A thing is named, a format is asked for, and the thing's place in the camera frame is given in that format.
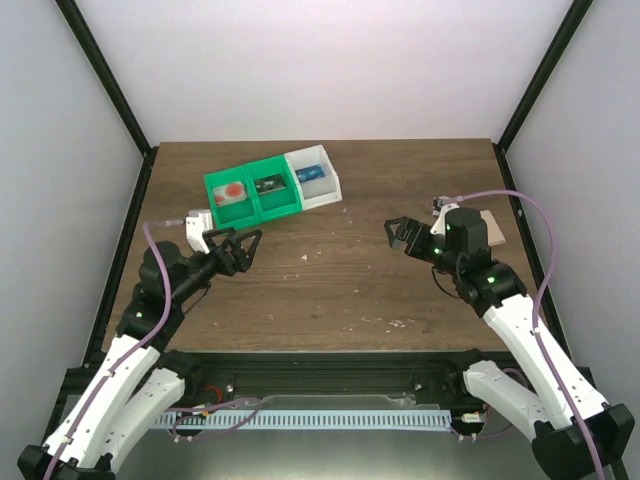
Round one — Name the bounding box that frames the pink leather card holder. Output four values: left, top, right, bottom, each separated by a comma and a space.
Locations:
480, 210, 506, 247

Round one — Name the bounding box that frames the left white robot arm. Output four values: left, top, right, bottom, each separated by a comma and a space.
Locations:
17, 220, 262, 479

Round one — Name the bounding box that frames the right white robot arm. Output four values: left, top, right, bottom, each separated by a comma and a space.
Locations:
384, 204, 635, 479

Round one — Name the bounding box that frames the red dotted card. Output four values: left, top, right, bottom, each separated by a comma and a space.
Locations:
212, 181, 248, 207

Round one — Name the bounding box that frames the black card in bin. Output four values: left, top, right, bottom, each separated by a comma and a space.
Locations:
254, 174, 286, 195

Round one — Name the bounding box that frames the blue card in bin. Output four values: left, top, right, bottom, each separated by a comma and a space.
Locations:
295, 164, 326, 184

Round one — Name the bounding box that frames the left green bin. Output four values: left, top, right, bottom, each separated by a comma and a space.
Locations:
204, 166, 259, 230

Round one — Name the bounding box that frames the green bin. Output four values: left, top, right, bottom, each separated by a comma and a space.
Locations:
204, 166, 259, 230
245, 155, 302, 223

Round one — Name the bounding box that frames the middle green bin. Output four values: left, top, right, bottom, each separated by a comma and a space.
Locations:
245, 155, 302, 223

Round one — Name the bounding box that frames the white bin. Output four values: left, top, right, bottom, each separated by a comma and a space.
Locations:
284, 145, 342, 211

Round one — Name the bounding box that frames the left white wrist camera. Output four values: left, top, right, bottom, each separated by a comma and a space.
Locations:
185, 210, 213, 254

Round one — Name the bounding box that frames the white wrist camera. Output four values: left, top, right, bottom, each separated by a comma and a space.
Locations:
430, 196, 459, 235
185, 210, 213, 254

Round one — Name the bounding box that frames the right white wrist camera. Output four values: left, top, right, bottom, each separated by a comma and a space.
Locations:
430, 196, 459, 235

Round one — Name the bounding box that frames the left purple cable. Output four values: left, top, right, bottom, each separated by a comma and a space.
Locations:
42, 218, 189, 480

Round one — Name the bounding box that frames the purple cable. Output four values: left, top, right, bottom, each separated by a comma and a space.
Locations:
452, 189, 609, 480
42, 218, 189, 480

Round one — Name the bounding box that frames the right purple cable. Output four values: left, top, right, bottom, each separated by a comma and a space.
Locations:
452, 189, 609, 480

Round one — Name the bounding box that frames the light blue slotted cable duct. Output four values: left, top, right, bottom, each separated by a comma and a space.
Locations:
150, 410, 452, 432

